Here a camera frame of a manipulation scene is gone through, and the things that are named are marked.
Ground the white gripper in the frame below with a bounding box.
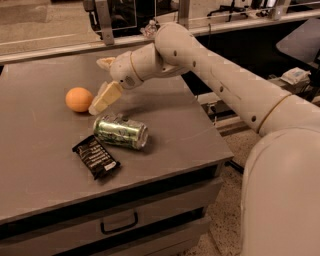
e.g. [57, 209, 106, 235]
[88, 51, 142, 115]

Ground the orange fruit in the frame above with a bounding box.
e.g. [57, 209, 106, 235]
[65, 87, 93, 113]

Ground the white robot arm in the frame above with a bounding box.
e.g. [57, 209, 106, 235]
[89, 23, 320, 256]

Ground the green soda can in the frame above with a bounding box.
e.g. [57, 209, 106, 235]
[93, 115, 148, 150]

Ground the small clear glass bottle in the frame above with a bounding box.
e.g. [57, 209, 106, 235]
[140, 20, 157, 38]

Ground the black snack bar wrapper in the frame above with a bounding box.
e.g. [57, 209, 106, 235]
[72, 135, 120, 180]

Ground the grey lower drawer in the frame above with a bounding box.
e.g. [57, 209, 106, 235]
[59, 213, 212, 256]

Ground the metal railing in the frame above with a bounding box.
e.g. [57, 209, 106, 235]
[0, 0, 320, 65]

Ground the white packet on ledge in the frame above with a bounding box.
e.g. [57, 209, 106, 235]
[281, 67, 311, 85]

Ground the black metal stand frame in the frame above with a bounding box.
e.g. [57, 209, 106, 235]
[224, 160, 244, 174]

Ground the grey upper drawer with handle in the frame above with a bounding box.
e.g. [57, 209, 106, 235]
[1, 179, 222, 256]

